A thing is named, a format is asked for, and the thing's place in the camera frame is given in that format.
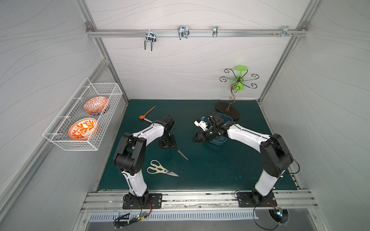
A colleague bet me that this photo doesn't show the small black scissors front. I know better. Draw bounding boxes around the small black scissors front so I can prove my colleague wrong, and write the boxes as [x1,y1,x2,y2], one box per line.
[173,146,188,160]

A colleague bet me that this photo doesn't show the cream kitchen scissors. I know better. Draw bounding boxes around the cream kitchen scissors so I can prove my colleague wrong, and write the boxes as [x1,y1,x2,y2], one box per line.
[146,160,179,177]

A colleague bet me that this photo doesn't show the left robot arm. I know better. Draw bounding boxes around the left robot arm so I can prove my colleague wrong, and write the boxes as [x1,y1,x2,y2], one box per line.
[113,116,174,205]

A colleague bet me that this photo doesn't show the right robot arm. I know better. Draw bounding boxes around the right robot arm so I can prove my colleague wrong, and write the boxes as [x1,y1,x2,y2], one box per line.
[193,119,293,205]

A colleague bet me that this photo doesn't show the blue plastic storage box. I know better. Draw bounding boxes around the blue plastic storage box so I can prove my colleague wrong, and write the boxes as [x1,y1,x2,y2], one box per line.
[210,113,234,146]

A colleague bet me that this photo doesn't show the dark oval stand base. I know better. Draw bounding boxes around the dark oval stand base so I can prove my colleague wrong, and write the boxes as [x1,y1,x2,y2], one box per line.
[215,102,241,121]

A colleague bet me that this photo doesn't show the orange wooden spoon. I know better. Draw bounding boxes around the orange wooden spoon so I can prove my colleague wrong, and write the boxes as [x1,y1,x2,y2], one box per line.
[139,106,156,119]

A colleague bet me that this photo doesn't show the copper hook stand rod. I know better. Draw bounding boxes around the copper hook stand rod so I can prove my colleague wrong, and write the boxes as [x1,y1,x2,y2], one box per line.
[219,65,260,112]

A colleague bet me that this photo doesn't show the orange patterned bowl front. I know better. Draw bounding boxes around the orange patterned bowl front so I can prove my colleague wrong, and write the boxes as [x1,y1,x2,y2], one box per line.
[68,117,98,141]

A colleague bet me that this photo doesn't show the metal single hook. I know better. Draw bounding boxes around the metal single hook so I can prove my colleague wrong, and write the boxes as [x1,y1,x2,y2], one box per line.
[212,26,218,38]

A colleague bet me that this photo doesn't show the metal double hook middle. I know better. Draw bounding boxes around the metal double hook middle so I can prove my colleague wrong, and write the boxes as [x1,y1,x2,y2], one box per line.
[177,26,190,40]

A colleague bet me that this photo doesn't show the metal double hook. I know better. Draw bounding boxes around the metal double hook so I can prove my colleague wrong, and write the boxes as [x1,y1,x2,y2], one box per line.
[144,32,157,51]
[177,26,190,40]

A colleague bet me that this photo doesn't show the metal double hook left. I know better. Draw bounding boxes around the metal double hook left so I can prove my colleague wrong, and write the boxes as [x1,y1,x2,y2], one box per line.
[144,32,157,51]

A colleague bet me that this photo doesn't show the metal hook right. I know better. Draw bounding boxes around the metal hook right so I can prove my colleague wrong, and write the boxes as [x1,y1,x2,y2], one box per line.
[271,26,298,38]

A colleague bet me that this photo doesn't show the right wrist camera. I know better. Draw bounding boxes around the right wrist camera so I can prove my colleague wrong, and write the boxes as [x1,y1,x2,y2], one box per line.
[208,112,225,129]

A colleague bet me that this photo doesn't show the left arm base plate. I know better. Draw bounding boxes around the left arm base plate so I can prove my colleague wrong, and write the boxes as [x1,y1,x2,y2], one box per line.
[122,193,163,210]

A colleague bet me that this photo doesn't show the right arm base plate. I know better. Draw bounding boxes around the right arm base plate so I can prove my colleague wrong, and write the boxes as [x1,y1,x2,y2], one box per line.
[234,191,278,208]

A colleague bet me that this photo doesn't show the white wire basket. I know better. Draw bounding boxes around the white wire basket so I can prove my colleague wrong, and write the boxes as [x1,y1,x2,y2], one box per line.
[43,78,122,151]

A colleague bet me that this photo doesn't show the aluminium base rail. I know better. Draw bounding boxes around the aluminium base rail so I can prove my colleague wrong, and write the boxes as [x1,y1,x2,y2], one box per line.
[81,190,319,212]

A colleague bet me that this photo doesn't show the aluminium top rail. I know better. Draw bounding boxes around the aluminium top rail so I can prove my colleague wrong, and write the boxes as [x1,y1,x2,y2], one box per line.
[87,27,309,38]

